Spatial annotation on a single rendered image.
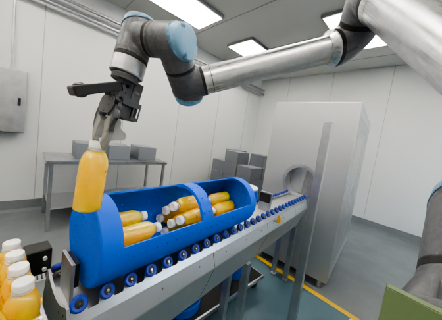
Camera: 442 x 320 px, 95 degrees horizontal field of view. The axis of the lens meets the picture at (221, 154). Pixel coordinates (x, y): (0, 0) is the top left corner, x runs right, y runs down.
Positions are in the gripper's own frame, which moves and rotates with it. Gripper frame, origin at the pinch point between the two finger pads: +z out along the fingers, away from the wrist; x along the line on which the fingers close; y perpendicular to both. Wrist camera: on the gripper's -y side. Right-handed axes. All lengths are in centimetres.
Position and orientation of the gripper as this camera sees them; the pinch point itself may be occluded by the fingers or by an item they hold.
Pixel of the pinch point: (97, 143)
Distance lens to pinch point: 64.0
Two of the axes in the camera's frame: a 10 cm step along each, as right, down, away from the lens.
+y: 5.2, 1.8, 8.3
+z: -2.6, 9.6, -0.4
